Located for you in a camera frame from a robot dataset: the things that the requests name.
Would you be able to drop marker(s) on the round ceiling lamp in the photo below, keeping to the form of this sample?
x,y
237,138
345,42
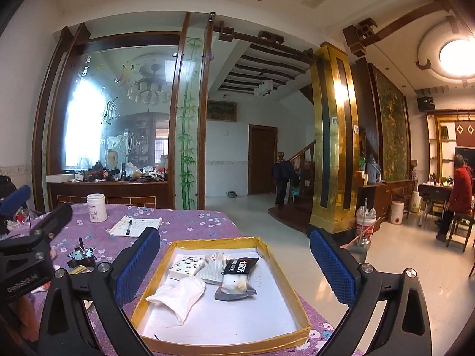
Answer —
x,y
458,59

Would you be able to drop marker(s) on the black wall speaker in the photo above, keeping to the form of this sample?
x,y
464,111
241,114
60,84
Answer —
x,y
425,103

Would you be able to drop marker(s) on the framed wall picture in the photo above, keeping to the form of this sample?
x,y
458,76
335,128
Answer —
x,y
222,111

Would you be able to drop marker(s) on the white canister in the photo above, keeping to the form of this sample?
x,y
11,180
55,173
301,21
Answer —
x,y
397,213

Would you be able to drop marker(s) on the patterned white tissue packet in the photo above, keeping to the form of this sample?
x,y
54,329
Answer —
x,y
187,266

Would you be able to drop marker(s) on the wooden staircase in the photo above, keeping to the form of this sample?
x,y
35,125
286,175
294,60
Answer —
x,y
297,193

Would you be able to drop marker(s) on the gold-edged white cardboard tray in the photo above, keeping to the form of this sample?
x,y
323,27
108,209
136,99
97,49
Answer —
x,y
230,315

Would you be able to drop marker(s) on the purple floral tablecloth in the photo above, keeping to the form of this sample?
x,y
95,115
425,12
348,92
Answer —
x,y
200,226

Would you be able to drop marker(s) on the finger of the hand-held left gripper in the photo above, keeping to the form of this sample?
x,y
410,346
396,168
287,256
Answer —
x,y
15,198
55,217

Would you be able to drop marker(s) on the glass partition with bamboo print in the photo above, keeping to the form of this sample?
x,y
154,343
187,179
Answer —
x,y
122,118

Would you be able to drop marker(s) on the dark wooden table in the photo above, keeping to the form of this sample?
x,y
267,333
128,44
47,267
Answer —
x,y
434,193

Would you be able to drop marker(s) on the large green wall painting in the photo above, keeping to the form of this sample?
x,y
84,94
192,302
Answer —
x,y
391,126

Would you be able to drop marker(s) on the white sock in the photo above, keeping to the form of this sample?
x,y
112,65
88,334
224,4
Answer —
x,y
178,298

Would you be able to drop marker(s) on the brown wooden door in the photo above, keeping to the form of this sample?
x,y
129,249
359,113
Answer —
x,y
262,161

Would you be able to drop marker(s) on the black pen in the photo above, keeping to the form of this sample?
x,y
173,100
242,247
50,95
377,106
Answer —
x,y
128,227

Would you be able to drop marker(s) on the broom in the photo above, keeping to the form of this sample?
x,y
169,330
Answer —
x,y
358,243

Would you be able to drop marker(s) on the white hanging chandelier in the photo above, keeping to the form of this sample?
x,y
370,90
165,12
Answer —
x,y
264,88

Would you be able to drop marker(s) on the white bucket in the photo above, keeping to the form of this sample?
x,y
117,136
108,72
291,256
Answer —
x,y
366,226

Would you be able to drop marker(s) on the black bag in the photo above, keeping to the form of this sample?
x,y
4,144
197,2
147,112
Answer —
x,y
5,187

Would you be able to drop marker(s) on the metal bowl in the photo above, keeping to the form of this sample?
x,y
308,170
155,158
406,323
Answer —
x,y
232,193

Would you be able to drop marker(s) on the white notebook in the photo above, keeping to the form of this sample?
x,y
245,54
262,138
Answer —
x,y
143,224

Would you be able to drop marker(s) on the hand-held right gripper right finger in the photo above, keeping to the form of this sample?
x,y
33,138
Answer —
x,y
334,267

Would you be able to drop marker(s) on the white plastic jar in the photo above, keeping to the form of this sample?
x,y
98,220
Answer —
x,y
97,208

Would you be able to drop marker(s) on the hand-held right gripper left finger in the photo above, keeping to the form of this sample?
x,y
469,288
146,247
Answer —
x,y
138,263

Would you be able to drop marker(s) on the gold pillar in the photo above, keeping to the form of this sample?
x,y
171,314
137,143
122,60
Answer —
x,y
332,137

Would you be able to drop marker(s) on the white grey packet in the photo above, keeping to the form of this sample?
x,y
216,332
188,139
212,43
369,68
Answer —
x,y
211,270

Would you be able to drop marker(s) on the black snack packet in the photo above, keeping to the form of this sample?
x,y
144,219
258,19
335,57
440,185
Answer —
x,y
237,278

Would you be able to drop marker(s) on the wooden chair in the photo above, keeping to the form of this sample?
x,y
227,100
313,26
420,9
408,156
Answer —
x,y
462,230

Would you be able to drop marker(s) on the wooden sideboard with clutter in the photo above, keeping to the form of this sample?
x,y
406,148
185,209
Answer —
x,y
111,191

